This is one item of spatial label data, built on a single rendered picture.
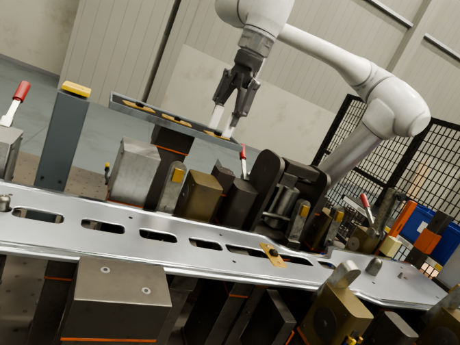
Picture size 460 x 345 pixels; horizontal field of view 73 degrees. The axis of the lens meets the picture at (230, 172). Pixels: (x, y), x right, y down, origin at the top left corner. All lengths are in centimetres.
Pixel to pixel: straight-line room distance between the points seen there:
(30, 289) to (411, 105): 119
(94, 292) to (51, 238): 15
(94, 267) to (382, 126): 99
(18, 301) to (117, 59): 546
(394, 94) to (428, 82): 863
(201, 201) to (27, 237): 36
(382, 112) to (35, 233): 103
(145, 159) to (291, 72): 706
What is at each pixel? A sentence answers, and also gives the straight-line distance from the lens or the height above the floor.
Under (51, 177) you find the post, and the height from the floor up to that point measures 93.
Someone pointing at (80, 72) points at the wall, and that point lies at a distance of 621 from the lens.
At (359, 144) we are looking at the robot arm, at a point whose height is 130.
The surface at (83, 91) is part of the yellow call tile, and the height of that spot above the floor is 116.
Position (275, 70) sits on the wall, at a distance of 750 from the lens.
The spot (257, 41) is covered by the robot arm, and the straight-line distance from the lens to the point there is 86.
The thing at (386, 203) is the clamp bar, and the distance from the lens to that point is 113.
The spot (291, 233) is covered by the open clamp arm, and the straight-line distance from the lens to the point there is 91.
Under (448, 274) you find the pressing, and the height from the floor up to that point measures 103.
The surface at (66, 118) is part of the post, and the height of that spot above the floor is 108.
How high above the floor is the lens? 132
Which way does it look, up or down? 15 degrees down
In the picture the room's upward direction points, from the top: 24 degrees clockwise
